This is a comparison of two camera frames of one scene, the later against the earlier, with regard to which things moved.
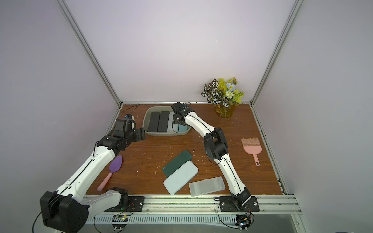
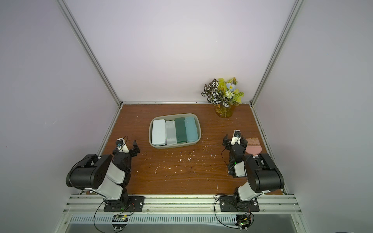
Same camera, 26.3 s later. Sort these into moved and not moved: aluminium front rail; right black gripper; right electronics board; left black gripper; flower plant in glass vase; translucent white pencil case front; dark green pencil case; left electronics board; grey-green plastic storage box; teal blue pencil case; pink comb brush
Moved: dark green pencil case; grey-green plastic storage box; teal blue pencil case; translucent white pencil case front; right black gripper; left black gripper
Not moved: left electronics board; pink comb brush; flower plant in glass vase; aluminium front rail; right electronics board
